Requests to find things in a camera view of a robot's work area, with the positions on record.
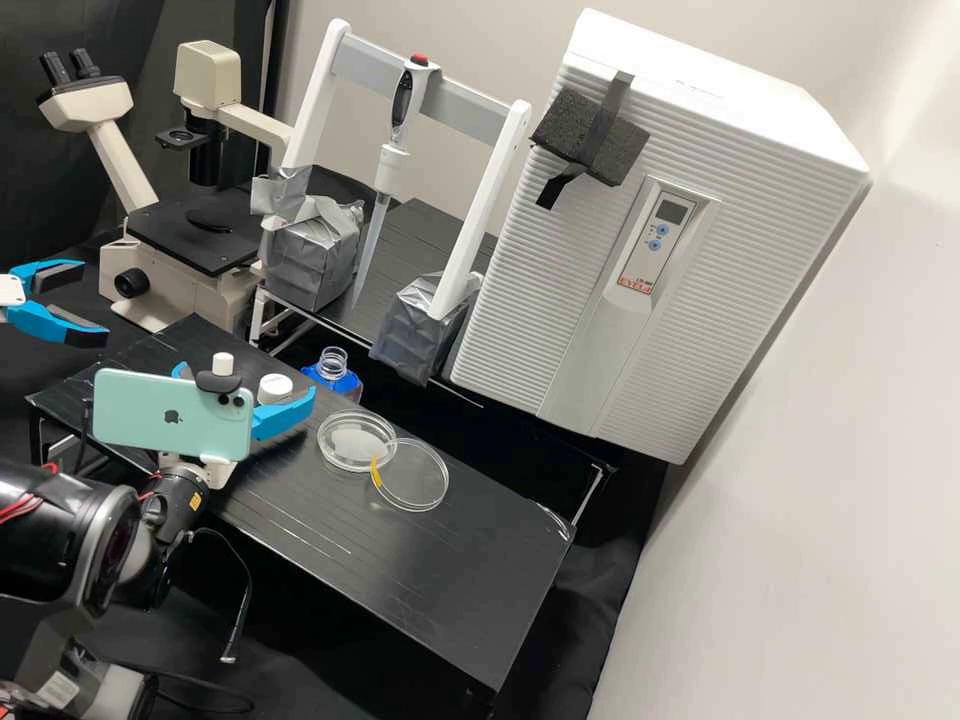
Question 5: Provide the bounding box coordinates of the black cable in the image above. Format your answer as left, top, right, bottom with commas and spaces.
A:
153, 524, 254, 666

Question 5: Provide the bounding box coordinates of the white pipette stand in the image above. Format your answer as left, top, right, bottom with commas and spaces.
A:
257, 18, 535, 318

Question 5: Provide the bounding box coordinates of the pipette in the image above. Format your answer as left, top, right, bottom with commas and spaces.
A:
350, 53, 443, 311

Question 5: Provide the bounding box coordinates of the black platform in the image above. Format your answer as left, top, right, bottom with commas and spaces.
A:
25, 312, 603, 696
250, 164, 502, 393

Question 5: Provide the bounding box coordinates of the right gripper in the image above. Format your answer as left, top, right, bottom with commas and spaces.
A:
158, 361, 317, 490

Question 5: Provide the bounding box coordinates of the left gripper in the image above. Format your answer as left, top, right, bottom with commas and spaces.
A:
0, 257, 111, 349

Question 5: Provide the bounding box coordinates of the petri dish lid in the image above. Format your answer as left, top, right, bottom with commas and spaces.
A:
366, 437, 451, 514

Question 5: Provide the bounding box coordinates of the blue bottle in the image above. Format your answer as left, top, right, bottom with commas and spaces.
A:
300, 345, 366, 407

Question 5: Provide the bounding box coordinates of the white incubator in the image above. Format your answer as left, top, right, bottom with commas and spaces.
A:
558, 6, 874, 181

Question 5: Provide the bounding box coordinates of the petri dish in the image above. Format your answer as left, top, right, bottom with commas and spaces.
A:
315, 409, 398, 475

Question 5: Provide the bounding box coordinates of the incubator door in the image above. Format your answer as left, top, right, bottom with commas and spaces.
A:
441, 47, 874, 469

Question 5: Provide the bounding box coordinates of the right wrist camera phone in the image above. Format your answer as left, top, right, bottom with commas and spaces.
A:
90, 352, 257, 461

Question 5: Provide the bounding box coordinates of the grey taped block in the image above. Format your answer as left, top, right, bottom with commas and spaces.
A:
253, 166, 367, 313
368, 270, 483, 388

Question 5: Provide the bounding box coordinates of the cream microscope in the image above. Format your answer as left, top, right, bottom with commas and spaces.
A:
37, 40, 303, 337

